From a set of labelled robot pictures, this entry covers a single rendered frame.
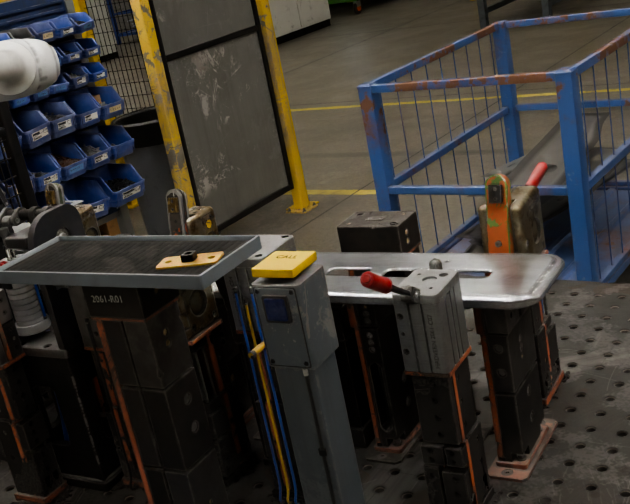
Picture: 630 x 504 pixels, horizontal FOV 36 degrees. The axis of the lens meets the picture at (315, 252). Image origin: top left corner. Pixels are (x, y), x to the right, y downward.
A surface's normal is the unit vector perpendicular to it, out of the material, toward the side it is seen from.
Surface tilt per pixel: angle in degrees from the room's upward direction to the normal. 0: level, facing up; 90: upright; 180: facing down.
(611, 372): 0
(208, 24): 92
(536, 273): 0
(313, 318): 90
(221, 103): 89
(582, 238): 90
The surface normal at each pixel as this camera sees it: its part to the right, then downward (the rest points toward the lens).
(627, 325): -0.19, -0.93
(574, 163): -0.56, 0.37
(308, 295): 0.86, 0.00
